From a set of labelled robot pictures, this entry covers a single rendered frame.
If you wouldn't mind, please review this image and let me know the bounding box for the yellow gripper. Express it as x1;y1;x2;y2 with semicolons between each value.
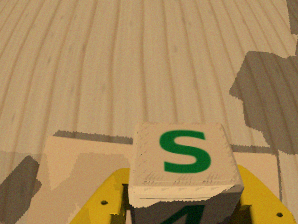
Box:
69;164;297;224

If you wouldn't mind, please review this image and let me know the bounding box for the tan mat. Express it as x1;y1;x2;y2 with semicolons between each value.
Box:
26;136;280;224

